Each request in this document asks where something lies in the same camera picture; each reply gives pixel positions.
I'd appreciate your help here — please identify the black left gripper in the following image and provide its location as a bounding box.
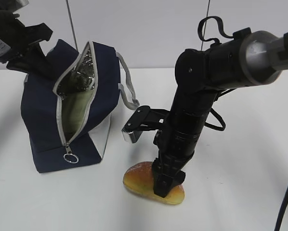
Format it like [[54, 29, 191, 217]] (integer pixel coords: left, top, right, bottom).
[[0, 0, 55, 80]]

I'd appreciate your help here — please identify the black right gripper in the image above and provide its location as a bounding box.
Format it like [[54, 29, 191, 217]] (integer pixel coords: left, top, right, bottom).
[[152, 128, 199, 198]]

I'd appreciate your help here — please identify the brown bread roll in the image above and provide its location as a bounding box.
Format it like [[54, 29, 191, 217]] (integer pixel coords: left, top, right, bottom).
[[123, 161, 185, 205]]

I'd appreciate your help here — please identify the navy insulated lunch bag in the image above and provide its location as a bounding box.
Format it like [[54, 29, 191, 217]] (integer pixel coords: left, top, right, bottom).
[[21, 40, 140, 173]]

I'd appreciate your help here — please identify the green lid glass container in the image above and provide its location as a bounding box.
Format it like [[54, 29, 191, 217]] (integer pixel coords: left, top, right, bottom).
[[62, 90, 93, 140]]

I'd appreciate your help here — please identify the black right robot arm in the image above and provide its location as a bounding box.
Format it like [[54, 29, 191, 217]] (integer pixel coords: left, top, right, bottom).
[[152, 28, 288, 197]]

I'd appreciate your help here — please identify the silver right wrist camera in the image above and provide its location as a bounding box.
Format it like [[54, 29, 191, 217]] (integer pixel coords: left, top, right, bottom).
[[121, 105, 169, 143]]

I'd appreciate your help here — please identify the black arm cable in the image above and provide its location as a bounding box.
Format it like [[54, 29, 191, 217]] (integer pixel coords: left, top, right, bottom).
[[197, 15, 236, 44]]

